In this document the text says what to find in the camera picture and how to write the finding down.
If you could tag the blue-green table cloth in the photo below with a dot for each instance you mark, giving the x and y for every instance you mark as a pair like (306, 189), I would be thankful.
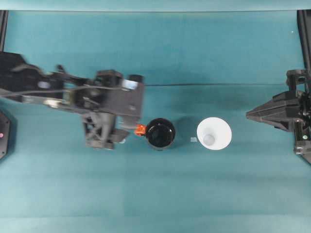
(155, 182)

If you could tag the white paper cup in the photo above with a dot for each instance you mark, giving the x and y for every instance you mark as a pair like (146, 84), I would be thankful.
(218, 128)

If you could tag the black frame post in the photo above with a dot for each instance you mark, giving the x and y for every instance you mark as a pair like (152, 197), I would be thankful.
(3, 29)
(305, 36)

